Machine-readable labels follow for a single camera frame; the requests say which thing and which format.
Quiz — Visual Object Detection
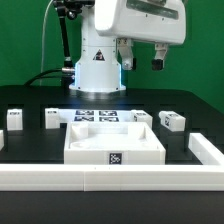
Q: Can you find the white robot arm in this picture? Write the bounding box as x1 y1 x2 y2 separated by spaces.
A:
70 0 186 95

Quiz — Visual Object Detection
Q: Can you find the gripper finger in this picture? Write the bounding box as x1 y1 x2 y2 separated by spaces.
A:
152 43 168 71
117 38 134 70

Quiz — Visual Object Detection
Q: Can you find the white sheet with tags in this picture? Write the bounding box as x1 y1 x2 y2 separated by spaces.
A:
59 109 131 123

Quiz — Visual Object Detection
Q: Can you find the black cable bundle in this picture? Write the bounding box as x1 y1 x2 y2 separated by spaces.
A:
23 67 76 87

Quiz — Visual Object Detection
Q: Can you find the white cable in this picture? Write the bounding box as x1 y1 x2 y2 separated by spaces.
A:
39 0 55 86

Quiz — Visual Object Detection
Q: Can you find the white square tabletop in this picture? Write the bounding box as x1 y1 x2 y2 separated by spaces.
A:
64 122 166 165

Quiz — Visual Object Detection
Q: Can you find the white U-shaped obstacle fence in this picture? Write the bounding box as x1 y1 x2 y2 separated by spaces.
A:
0 129 224 193

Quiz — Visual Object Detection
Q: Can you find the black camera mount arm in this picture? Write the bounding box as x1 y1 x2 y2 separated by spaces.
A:
53 0 95 68

